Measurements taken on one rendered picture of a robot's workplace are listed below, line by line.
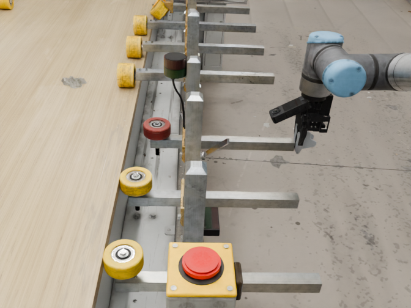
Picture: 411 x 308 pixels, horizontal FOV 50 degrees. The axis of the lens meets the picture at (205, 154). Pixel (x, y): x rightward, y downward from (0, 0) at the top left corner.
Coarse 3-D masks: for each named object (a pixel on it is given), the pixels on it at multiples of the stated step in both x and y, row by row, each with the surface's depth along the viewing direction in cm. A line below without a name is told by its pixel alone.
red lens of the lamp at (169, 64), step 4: (164, 56) 113; (164, 60) 112; (168, 60) 111; (180, 60) 111; (184, 60) 111; (164, 64) 113; (168, 64) 111; (172, 64) 111; (176, 64) 111; (180, 64) 111; (184, 64) 112; (172, 68) 111; (176, 68) 111; (180, 68) 112
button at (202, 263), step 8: (192, 248) 47; (200, 248) 46; (208, 248) 46; (184, 256) 46; (192, 256) 45; (200, 256) 46; (208, 256) 46; (216, 256) 46; (184, 264) 45; (192, 264) 45; (200, 264) 45; (208, 264) 45; (216, 264) 45; (192, 272) 44; (200, 272) 44; (208, 272) 44; (216, 272) 44
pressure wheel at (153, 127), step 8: (152, 120) 130; (160, 120) 131; (168, 120) 131; (144, 128) 127; (152, 128) 126; (160, 128) 127; (168, 128) 127; (152, 136) 127; (160, 136) 127; (168, 136) 129
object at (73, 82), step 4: (72, 76) 148; (64, 80) 148; (68, 80) 149; (72, 80) 148; (76, 80) 148; (80, 80) 149; (84, 80) 149; (64, 84) 147; (68, 84) 147; (72, 84) 146; (76, 84) 146; (80, 84) 147
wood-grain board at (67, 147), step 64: (64, 0) 224; (128, 0) 229; (0, 64) 158; (64, 64) 161; (0, 128) 124; (64, 128) 125; (128, 128) 127; (0, 192) 102; (64, 192) 103; (0, 256) 86; (64, 256) 87
